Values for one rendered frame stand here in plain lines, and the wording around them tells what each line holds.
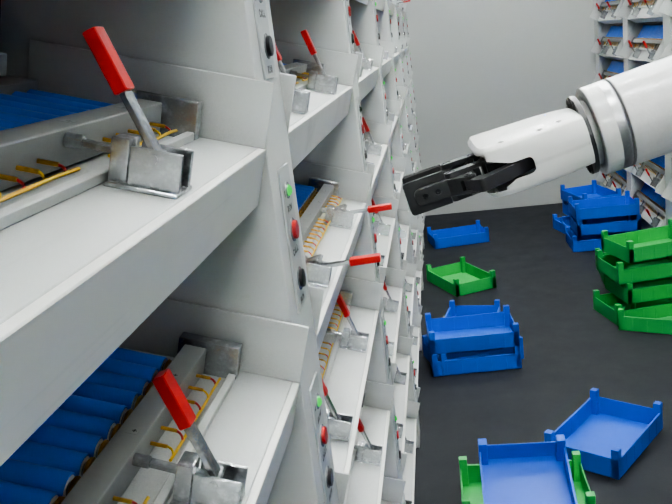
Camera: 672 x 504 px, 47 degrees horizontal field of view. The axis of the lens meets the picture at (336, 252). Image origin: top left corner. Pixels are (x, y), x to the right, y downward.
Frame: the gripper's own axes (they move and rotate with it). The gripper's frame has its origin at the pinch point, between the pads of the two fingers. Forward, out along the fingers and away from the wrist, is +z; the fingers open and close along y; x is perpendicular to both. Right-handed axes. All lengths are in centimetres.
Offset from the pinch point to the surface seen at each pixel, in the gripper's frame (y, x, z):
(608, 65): -398, 47, -114
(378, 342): -54, 34, 18
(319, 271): -9.0, 6.6, 14.5
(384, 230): -105, 27, 15
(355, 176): -54, 5, 12
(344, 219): -35.6, 7.4, 13.4
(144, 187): 34.3, -12.0, 13.2
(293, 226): 11.4, -3.1, 11.2
